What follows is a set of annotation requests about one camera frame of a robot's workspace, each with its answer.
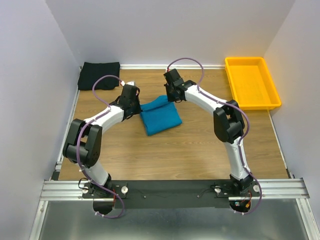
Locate folded black t shirt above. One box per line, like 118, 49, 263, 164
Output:
77, 62, 120, 91

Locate yellow plastic bin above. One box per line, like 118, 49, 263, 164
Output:
225, 57, 282, 111

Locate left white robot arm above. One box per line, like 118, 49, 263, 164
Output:
62, 81, 141, 198

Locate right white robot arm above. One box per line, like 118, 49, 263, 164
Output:
164, 69, 253, 196

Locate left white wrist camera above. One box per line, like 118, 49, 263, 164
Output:
120, 80, 136, 87

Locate aluminium frame rail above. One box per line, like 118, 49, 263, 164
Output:
40, 178, 310, 201

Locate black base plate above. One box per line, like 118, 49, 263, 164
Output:
79, 179, 260, 209

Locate blue t shirt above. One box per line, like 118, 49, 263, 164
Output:
140, 95, 183, 136

